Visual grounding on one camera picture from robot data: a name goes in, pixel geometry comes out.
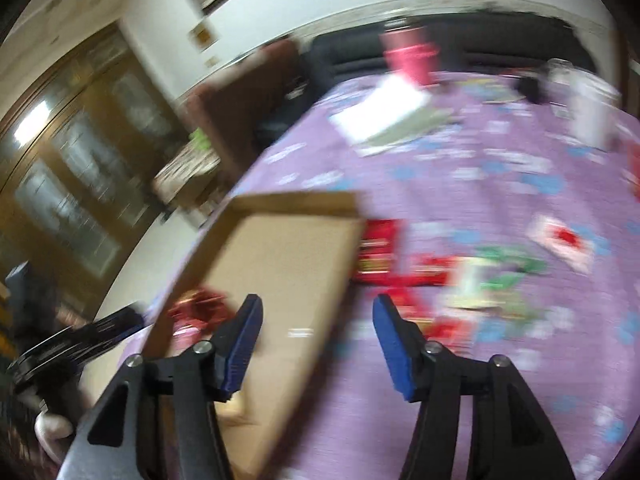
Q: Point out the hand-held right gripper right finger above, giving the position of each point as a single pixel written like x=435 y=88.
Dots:
x=395 y=352

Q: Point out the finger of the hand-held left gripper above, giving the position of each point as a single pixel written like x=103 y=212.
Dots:
x=107 y=332

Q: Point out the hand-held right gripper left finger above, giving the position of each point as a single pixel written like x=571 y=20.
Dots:
x=244 y=347

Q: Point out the red and white snack packet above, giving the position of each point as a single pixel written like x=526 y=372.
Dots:
x=445 y=330

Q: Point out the shiny red snack packet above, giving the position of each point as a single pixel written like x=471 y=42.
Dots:
x=197 y=310

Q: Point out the plain red snack packet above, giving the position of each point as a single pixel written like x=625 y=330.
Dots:
x=425 y=275

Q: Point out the brown cardboard box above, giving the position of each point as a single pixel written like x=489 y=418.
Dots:
x=280 y=270

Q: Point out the red striped snack box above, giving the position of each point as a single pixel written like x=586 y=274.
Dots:
x=377 y=250

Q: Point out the white and green snack packet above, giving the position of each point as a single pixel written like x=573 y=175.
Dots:
x=474 y=282

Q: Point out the white packet with red print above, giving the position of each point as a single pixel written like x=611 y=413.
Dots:
x=560 y=240

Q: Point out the person's left hand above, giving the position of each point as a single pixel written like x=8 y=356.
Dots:
x=50 y=427

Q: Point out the wooden glass-door cabinet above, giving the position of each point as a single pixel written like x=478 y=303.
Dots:
x=75 y=160

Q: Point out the purple printed tablecloth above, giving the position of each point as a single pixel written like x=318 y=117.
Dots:
x=450 y=185

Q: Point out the cluttered small table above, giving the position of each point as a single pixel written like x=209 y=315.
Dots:
x=185 y=170

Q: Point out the brown wooden chair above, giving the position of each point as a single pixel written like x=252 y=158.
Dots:
x=235 y=110

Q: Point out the white paper booklet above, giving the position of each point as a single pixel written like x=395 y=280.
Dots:
x=380 y=110

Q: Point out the pink bottle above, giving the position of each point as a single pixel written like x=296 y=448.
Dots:
x=410 y=57

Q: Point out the small black object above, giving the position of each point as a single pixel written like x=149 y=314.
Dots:
x=531 y=89

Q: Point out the dark sofa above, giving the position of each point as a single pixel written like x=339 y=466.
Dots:
x=350 y=55

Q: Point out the large red snack packet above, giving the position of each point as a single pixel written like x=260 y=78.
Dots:
x=632 y=160

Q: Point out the white cup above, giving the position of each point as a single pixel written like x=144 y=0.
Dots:
x=592 y=110

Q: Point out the clear glass jar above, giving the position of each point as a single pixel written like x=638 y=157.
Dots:
x=560 y=67

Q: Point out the yellow wall note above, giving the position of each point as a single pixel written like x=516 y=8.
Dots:
x=202 y=36

